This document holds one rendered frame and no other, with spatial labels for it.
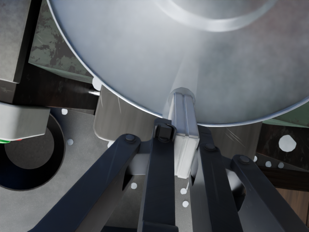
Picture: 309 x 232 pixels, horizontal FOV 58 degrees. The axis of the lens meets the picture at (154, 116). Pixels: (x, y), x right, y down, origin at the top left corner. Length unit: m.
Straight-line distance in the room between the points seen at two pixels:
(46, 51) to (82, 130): 0.67
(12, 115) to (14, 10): 0.14
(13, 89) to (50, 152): 0.66
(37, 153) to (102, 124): 0.87
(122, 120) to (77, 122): 0.82
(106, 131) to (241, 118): 0.11
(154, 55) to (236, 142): 0.10
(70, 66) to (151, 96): 0.18
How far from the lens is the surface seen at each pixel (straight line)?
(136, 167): 0.15
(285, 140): 0.41
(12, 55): 0.42
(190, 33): 0.24
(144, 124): 0.23
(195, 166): 0.16
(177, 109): 0.19
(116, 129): 0.24
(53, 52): 0.40
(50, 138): 1.08
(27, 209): 1.16
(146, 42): 0.24
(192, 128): 0.17
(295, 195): 0.78
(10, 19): 0.43
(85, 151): 1.05
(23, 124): 0.45
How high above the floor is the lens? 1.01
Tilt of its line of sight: 89 degrees down
